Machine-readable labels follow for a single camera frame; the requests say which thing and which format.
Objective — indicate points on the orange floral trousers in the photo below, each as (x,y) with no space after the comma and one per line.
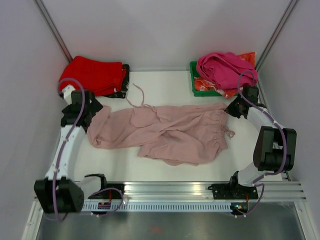
(225,92)

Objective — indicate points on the right aluminium frame post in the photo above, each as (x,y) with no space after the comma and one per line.
(277,32)

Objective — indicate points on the green plastic bin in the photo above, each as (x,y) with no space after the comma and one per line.
(200,92)

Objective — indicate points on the left aluminium frame post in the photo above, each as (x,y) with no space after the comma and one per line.
(53,29)

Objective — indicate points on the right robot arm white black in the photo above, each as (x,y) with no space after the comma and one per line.
(275,148)

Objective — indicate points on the aluminium frame post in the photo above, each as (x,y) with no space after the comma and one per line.
(277,32)
(53,29)

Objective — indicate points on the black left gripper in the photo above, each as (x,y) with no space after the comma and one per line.
(95,106)

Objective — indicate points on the magenta crumpled trousers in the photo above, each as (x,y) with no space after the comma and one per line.
(226,70)

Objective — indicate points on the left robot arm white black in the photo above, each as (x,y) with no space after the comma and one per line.
(59,192)

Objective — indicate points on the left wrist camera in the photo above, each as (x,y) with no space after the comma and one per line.
(67,92)

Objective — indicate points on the folded red trousers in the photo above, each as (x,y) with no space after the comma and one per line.
(102,78)

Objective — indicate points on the slotted grey cable duct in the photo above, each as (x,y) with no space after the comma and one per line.
(99,206)

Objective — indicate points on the folded black patterned trousers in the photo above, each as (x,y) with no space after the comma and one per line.
(125,85)

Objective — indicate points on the aluminium mounting rail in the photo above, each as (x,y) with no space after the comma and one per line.
(272,191)

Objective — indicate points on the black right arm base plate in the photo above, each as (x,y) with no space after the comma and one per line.
(224,191)

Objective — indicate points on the light pink trousers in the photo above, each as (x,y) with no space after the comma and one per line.
(188,134)

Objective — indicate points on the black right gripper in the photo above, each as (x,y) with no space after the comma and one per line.
(230,109)

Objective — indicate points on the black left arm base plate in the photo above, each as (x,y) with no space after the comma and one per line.
(115,191)

